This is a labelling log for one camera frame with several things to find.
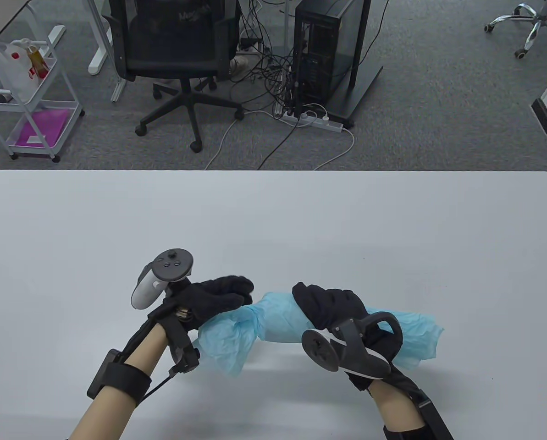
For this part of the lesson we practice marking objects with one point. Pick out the person's right hand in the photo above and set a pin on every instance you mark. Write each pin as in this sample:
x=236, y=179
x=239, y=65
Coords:
x=333, y=307

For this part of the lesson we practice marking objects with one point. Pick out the person's left hand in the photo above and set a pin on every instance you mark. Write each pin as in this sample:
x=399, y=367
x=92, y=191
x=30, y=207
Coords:
x=209, y=298

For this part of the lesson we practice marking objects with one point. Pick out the light blue gift wrapping paper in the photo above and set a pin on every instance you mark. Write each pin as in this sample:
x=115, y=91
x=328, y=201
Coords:
x=278, y=321

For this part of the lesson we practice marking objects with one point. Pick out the person's right forearm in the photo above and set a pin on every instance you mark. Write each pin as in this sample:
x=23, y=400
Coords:
x=392, y=408

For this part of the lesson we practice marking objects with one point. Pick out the black and white hand controller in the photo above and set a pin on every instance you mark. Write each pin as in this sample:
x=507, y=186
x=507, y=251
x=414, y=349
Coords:
x=321, y=348
x=172, y=266

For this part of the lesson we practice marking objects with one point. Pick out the white power strip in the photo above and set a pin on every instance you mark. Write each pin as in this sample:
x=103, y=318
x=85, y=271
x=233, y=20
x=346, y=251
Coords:
x=321, y=123

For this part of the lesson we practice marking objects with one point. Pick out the white rolling cart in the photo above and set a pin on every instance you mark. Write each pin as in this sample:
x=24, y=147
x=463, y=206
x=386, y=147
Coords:
x=60, y=137

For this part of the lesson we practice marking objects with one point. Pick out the white desk foot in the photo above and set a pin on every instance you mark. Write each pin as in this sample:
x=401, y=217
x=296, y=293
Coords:
x=118, y=87
x=53, y=34

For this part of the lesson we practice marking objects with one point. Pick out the magenta sheet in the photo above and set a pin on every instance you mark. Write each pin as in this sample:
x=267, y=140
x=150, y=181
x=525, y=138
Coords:
x=41, y=126

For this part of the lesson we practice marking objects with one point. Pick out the black computer tower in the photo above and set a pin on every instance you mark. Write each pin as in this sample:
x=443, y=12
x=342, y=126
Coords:
x=321, y=50

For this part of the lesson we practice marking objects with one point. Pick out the black office chair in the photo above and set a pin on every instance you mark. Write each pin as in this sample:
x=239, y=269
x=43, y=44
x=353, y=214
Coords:
x=172, y=41

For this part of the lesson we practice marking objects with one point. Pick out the white desk leg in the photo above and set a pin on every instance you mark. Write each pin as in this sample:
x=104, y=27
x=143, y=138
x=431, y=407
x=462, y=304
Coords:
x=100, y=36

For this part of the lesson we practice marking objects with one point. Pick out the amber bottle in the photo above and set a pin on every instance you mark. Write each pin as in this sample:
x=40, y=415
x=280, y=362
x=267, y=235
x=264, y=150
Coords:
x=37, y=62

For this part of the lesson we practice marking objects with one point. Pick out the white plastic bag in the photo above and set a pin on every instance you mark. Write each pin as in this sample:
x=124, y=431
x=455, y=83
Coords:
x=12, y=73

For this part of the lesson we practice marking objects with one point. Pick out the chrome chair base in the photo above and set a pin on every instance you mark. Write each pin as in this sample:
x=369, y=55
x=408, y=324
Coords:
x=537, y=20

